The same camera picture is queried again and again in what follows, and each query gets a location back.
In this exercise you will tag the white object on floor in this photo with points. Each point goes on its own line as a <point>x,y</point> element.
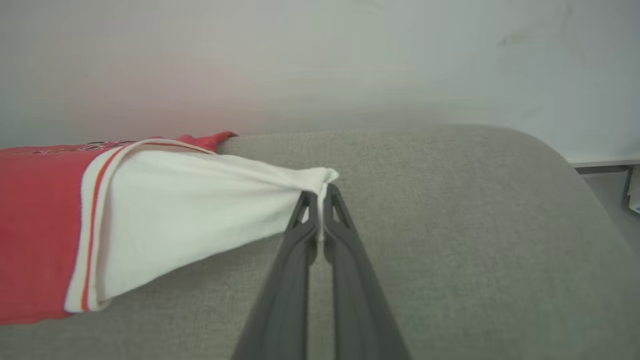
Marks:
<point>635,195</point>

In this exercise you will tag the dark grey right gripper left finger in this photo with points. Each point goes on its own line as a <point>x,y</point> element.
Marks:
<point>285,300</point>

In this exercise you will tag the grey fabric sofa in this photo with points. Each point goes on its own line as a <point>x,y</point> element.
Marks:
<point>475,250</point>

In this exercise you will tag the red and white sports jersey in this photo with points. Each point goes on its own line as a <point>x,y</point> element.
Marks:
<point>190,210</point>

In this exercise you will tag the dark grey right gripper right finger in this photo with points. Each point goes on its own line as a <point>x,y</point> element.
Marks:
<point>360,310</point>

